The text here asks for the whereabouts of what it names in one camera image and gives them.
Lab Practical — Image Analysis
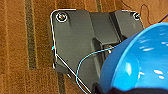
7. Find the blue plastic bowl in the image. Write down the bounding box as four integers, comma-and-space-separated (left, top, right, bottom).
99, 23, 168, 94

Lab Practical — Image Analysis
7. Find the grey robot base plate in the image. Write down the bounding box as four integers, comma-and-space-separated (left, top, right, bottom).
49, 8, 146, 93

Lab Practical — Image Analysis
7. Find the blue cable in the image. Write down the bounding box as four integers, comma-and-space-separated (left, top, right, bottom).
51, 45, 117, 93

